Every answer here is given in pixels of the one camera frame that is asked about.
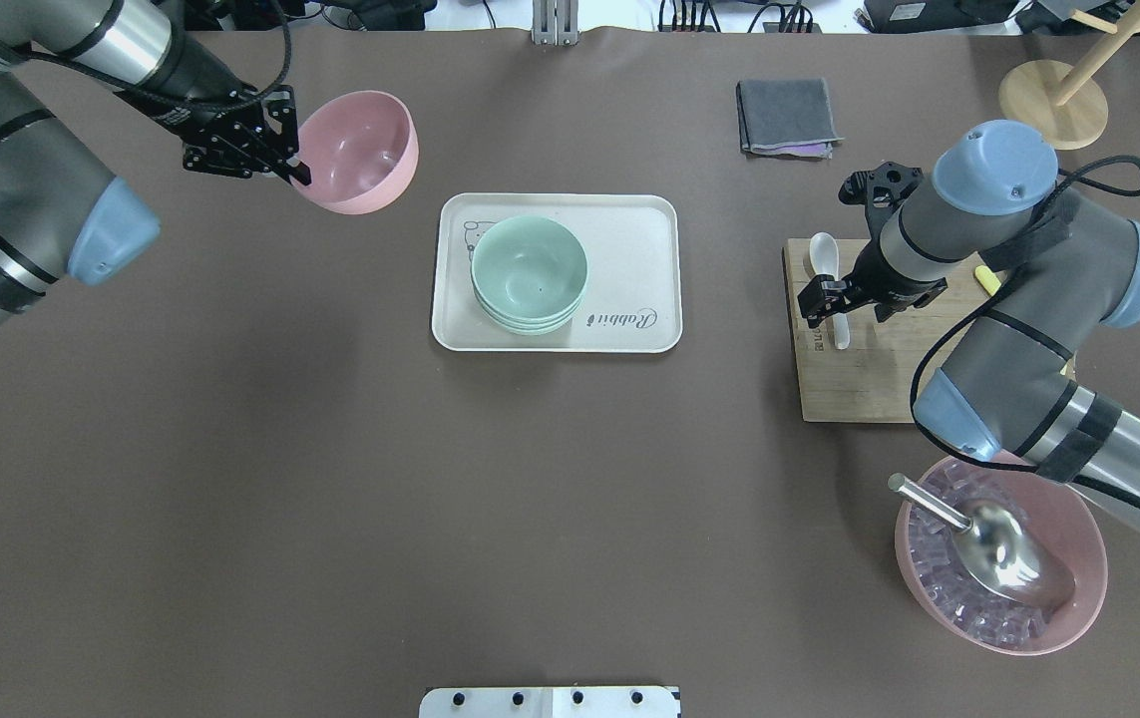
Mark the wooden mug tree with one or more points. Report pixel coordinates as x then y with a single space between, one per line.
1060 100

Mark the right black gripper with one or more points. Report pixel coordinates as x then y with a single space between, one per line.
867 271

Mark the grey folded cloth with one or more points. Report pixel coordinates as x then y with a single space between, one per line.
786 117

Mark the pink bowl with ice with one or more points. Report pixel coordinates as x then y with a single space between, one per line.
1054 514

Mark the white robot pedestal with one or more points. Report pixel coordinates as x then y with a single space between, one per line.
552 701

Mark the bamboo cutting board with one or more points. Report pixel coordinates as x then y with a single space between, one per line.
869 382

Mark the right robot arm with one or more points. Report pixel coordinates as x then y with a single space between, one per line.
1070 265

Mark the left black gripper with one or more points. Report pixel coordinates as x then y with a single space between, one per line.
184 87

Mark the cream serving tray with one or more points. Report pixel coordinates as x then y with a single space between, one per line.
633 302

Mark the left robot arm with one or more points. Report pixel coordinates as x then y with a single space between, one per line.
62 211

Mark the white ceramic spoon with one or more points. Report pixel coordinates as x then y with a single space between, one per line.
823 252

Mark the aluminium frame post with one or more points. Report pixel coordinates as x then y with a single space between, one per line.
555 22

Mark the green bowl stack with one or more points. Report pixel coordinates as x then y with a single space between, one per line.
529 274

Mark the metal scoop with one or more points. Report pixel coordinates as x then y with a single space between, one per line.
995 549

